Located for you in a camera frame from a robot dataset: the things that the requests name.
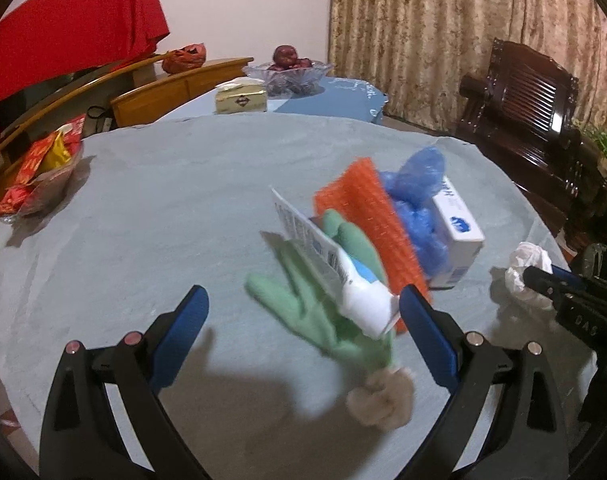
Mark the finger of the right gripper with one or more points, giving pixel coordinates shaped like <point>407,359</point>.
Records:
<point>567,277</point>
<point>545,284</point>

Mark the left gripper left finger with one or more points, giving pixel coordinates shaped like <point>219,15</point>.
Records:
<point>80,438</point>

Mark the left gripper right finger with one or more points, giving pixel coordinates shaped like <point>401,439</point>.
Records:
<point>503,419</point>

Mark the white tissue ball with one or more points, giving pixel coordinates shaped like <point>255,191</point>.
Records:
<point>525,260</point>

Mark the white blue medicine box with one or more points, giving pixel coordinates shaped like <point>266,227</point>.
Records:
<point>456,228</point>

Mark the blue plastic glove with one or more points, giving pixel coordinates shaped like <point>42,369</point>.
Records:
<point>411,190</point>

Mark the white blue toothpaste tube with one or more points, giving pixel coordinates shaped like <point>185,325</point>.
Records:
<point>333,269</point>

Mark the narrow orange foam net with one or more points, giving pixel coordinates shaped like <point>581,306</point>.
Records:
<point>360,198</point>

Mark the dark wooden side table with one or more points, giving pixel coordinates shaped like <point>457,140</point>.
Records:
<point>587,219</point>

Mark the dark wooden armchair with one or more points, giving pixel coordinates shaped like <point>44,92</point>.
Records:
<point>520,115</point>

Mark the grey table cloth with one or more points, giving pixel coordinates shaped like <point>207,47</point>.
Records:
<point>155,210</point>

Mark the glass snack bowl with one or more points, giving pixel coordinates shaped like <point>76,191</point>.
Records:
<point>48,192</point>

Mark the red snack packets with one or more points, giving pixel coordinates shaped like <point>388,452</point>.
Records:
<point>52,152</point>

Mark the blue coffee table cloth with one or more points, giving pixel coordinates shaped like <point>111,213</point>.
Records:
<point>337,97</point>

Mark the beige patterned curtain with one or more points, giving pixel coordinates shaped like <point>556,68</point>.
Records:
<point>417,51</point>

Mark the glass fruit bowl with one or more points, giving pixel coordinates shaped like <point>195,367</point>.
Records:
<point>294,82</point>

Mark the wooden tv cabinet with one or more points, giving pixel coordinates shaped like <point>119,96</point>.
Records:
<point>135,94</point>

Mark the red apples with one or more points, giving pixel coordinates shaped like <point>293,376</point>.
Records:
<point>286,57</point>

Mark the yellow tissue box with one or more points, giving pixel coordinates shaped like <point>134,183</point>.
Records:
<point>240,98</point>

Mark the red orange plastic bag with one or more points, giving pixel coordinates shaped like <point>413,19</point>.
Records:
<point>187,58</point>

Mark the red cloth over television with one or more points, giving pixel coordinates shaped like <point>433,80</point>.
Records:
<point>44,39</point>

